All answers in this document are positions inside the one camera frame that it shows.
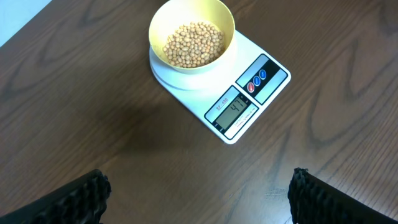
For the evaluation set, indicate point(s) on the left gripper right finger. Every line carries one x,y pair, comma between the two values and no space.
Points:
313,201

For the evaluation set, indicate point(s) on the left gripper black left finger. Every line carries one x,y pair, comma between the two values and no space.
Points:
82,201

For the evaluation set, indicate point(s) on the white digital kitchen scale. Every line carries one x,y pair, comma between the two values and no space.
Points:
231,96

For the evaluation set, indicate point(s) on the soybeans in yellow bowl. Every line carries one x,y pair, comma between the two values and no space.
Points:
194,45

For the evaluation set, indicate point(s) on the yellow bowl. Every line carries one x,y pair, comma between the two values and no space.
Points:
174,13

